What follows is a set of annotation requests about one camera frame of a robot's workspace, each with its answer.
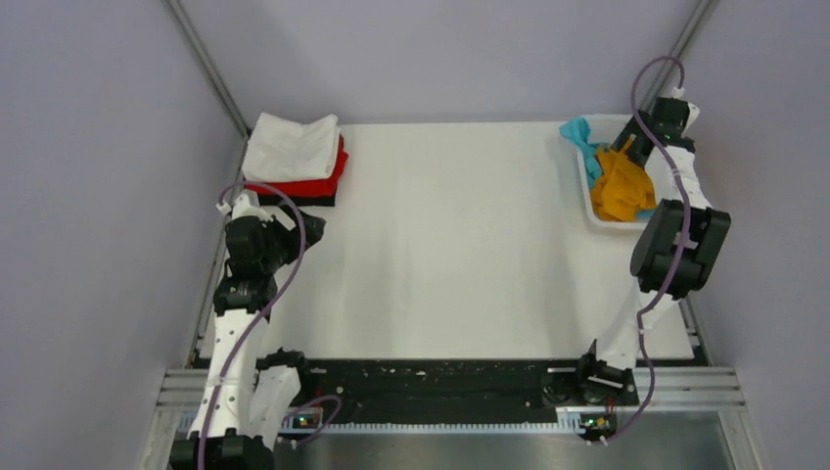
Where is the yellow t-shirt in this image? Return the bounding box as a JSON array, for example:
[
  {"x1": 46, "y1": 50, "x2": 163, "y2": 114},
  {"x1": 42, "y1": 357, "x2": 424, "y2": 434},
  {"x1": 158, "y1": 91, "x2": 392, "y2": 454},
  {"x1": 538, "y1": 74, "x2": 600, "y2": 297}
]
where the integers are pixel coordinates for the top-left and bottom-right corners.
[{"x1": 589, "y1": 145, "x2": 658, "y2": 222}]

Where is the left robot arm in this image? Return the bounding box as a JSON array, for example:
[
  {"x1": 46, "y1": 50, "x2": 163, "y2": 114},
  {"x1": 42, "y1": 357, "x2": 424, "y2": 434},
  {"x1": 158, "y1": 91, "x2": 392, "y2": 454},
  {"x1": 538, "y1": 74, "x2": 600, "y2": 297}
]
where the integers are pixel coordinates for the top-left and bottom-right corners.
[{"x1": 168, "y1": 211, "x2": 326, "y2": 469}]

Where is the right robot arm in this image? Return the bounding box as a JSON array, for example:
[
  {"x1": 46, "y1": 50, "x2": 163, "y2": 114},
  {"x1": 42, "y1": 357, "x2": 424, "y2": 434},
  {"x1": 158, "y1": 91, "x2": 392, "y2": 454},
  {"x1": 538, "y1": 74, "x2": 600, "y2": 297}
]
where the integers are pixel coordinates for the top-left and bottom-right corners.
[{"x1": 574, "y1": 95, "x2": 731, "y2": 405}]

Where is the white plastic basket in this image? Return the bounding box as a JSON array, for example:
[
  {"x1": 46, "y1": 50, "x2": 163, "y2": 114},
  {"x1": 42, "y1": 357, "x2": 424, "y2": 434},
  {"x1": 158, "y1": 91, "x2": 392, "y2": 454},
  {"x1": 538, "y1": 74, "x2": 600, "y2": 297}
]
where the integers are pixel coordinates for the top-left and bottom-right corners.
[{"x1": 563, "y1": 114, "x2": 680, "y2": 233}]

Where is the black folded t-shirt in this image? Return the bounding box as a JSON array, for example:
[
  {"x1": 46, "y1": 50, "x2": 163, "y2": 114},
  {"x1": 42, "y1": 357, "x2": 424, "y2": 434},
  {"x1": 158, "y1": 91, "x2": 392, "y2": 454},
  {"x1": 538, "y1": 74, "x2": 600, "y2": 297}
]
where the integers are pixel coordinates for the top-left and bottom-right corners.
[{"x1": 248, "y1": 188, "x2": 337, "y2": 208}]

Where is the blue t-shirt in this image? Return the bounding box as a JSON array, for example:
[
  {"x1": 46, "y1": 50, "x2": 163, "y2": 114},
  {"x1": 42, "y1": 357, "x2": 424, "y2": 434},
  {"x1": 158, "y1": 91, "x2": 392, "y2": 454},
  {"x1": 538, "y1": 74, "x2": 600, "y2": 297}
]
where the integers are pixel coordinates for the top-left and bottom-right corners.
[{"x1": 559, "y1": 117, "x2": 656, "y2": 220}]

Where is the red folded t-shirt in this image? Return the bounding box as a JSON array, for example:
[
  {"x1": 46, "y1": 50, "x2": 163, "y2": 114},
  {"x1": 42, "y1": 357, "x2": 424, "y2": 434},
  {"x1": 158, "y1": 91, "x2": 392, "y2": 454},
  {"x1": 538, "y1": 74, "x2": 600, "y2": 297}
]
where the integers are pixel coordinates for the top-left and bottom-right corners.
[{"x1": 263, "y1": 135, "x2": 349, "y2": 198}]

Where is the white folded t-shirt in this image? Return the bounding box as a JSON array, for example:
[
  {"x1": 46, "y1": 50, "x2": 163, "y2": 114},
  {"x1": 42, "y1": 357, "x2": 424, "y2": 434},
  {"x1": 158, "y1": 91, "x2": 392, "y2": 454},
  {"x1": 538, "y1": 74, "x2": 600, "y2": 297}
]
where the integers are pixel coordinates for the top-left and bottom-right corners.
[{"x1": 242, "y1": 113, "x2": 340, "y2": 183}]

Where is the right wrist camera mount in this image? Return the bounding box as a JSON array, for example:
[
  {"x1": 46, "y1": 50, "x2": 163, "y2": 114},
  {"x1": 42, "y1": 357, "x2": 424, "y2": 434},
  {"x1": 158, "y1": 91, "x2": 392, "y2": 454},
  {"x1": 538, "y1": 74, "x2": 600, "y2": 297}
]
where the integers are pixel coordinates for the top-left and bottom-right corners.
[{"x1": 669, "y1": 86, "x2": 700, "y2": 133}]

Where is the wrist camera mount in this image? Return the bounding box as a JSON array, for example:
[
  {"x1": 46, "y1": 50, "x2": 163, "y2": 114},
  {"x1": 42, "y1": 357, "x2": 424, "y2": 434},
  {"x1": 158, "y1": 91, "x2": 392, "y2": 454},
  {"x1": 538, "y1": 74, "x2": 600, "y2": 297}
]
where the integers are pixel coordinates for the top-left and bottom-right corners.
[
  {"x1": 215, "y1": 191, "x2": 298, "y2": 233},
  {"x1": 669, "y1": 86, "x2": 700, "y2": 133}
]

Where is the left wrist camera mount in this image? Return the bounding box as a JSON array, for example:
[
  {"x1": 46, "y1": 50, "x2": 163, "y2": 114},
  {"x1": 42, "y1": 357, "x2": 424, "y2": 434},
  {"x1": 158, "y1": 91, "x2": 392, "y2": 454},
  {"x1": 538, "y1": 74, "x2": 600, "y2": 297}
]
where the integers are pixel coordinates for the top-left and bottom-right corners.
[{"x1": 215, "y1": 191, "x2": 298, "y2": 233}]

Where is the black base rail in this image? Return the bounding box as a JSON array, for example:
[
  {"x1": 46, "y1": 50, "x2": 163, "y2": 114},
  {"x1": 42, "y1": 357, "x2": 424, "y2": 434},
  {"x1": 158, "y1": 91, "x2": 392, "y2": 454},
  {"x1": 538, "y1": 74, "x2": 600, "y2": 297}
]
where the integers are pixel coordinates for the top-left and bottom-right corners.
[{"x1": 292, "y1": 358, "x2": 640, "y2": 425}]

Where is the aluminium frame rail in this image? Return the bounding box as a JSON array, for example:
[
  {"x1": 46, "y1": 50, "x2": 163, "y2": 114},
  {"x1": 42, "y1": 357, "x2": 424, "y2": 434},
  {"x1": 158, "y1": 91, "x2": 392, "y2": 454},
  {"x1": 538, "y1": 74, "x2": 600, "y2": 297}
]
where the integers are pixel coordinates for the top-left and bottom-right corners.
[{"x1": 139, "y1": 366, "x2": 766, "y2": 470}]

